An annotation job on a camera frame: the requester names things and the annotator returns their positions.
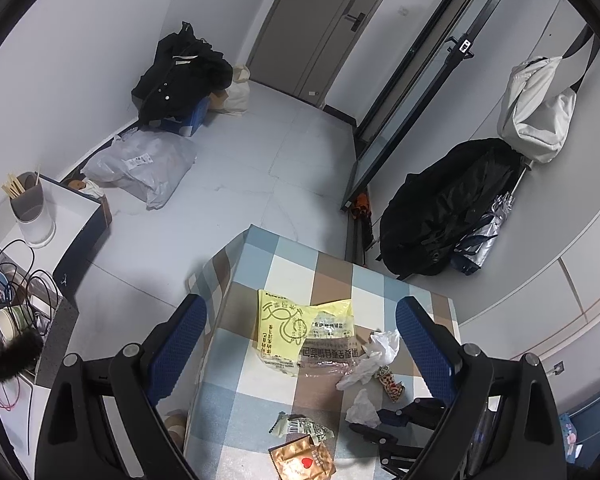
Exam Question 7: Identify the blue box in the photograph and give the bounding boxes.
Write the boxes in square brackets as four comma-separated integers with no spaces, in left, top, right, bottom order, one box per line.
[160,97,211,137]

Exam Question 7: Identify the small green white wrapper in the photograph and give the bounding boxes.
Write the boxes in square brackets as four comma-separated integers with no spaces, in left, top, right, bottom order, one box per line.
[269,411,336,446]

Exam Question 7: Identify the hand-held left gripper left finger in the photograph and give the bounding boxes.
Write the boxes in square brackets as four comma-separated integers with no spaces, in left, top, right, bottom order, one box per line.
[34,294,208,480]

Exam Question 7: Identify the beige tote bag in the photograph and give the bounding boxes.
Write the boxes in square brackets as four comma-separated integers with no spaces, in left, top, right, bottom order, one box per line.
[220,65,252,117]

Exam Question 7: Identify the checkered tablecloth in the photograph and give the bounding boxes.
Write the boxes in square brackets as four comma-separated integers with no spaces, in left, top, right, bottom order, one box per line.
[182,224,461,480]

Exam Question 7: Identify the green striped paper bowl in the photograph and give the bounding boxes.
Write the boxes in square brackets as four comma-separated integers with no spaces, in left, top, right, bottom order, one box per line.
[0,305,36,346]

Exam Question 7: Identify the white shoulder bag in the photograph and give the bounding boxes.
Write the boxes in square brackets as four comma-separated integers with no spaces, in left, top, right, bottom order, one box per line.
[496,25,600,164]

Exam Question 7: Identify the small white tissue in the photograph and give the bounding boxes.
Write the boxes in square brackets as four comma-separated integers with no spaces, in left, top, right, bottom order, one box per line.
[345,389,381,424]

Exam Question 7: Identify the orange tool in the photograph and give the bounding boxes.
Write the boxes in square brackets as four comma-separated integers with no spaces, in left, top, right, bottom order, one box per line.
[350,192,373,218]

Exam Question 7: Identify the white chopstick holder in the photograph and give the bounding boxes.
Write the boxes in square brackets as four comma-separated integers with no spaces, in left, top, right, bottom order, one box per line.
[9,172,57,248]

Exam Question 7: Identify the grey plastic parcel bag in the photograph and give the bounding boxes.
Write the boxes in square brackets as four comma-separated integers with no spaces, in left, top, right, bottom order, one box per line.
[82,130,197,211]

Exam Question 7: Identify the tan round container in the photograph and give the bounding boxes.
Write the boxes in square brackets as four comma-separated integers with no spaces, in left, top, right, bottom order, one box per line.
[162,410,189,453]

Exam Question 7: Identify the black fuzzy sleeve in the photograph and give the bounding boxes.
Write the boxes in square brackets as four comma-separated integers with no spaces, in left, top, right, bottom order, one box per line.
[0,300,43,386]

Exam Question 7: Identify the wooden chopsticks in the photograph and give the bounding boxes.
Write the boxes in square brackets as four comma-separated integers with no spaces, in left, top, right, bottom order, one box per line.
[1,172,41,199]

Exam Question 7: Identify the silver folding umbrella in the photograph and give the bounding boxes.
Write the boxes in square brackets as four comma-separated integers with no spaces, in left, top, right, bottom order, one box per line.
[450,157,531,277]

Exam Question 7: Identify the red white patterned wrapper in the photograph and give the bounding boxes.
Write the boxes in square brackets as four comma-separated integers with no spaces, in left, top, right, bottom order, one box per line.
[375,366,406,403]

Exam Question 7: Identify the black coat pile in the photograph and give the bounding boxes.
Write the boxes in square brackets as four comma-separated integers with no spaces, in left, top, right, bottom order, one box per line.
[131,22,234,126]

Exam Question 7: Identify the navy box with white lid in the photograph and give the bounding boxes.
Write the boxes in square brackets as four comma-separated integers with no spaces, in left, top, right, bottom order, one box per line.
[0,177,113,298]

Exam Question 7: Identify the grey door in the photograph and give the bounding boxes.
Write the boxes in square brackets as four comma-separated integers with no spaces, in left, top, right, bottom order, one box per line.
[245,0,411,106]

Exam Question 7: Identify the brown cardboard piece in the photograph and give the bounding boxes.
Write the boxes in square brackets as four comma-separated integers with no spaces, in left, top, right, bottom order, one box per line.
[207,87,231,111]

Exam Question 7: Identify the yellow clear bread wrapper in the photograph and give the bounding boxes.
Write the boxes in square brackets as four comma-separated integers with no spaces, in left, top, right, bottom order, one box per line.
[256,289,376,377]

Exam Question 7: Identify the black hanging jacket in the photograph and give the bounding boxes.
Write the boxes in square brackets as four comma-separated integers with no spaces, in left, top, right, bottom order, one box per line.
[377,137,526,281]

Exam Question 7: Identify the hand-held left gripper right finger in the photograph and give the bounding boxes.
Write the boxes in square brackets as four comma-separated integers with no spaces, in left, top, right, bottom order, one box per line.
[395,296,567,480]

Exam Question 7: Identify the orange packet with red heart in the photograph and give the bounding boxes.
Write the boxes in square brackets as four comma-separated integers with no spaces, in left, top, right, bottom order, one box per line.
[269,435,337,480]

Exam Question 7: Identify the grey speckled shelf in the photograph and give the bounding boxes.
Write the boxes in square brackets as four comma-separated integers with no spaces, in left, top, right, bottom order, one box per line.
[35,295,78,386]

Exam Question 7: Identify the large white tissue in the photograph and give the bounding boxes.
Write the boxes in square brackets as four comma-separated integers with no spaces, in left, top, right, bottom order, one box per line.
[336,330,401,391]

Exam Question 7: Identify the white wardrobe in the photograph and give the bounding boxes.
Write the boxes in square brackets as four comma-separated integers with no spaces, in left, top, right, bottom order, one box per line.
[457,0,600,361]

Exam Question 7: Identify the black framed glass door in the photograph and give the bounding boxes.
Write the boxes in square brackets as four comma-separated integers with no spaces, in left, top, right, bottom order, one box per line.
[340,0,518,213]

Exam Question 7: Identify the brown paper cup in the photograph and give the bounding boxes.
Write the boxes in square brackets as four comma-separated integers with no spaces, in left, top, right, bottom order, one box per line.
[67,177,103,197]

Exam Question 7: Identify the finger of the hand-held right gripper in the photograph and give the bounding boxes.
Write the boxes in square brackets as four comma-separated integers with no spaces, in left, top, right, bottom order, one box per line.
[377,397,448,429]
[349,422,422,476]

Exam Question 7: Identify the black cables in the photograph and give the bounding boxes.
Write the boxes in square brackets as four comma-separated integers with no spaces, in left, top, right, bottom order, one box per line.
[0,240,63,321]

